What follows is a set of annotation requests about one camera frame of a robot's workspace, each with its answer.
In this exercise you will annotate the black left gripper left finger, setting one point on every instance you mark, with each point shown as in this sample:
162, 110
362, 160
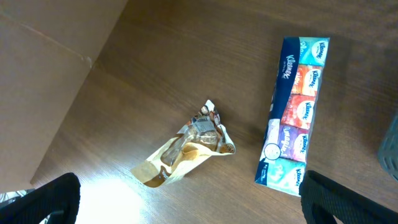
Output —
58, 199

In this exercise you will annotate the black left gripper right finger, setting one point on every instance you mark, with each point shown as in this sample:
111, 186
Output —
326, 201

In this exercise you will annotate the grey plastic lattice basket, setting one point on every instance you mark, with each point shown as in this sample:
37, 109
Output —
387, 153

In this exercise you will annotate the colourful Kleenex tissue multipack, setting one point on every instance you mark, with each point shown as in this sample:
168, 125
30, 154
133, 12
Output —
284, 152

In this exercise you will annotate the beige brown snack pouch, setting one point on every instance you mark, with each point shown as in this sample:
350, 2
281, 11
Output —
200, 138

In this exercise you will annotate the brown cardboard box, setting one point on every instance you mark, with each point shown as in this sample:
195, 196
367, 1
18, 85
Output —
47, 50

